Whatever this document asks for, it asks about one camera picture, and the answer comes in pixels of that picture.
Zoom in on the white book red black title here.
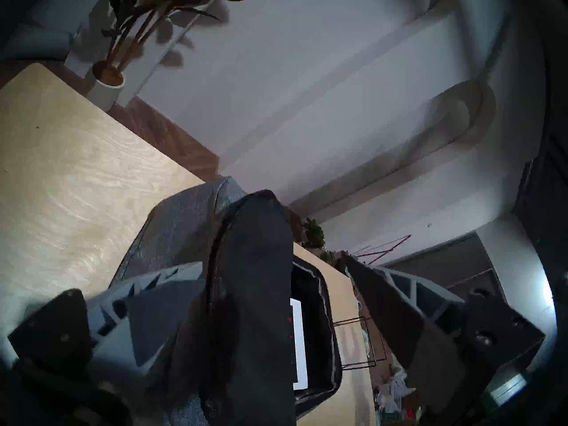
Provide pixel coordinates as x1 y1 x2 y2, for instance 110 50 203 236
289 298 309 391

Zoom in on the red broom stick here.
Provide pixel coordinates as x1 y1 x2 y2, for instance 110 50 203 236
353 234 412 266

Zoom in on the dark door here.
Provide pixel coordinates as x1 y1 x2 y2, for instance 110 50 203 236
382 232 506 297

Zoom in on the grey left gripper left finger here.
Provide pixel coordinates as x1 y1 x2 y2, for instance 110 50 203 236
7 261 207 386

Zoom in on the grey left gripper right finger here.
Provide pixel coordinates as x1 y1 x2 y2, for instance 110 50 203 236
344 252 546 426

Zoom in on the tall dark green potted plant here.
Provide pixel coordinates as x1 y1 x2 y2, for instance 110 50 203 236
87 0 251 113

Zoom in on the small bushy potted plant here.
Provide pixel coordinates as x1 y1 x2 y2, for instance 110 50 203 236
302 217 327 249

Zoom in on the black wire book stand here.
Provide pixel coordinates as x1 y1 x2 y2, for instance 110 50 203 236
331 316 387 370

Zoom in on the grey and black backpack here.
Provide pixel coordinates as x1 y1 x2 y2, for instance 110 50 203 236
109 176 344 426

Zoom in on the long grey bolster pillow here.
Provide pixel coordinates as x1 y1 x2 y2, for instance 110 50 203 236
0 24 74 62

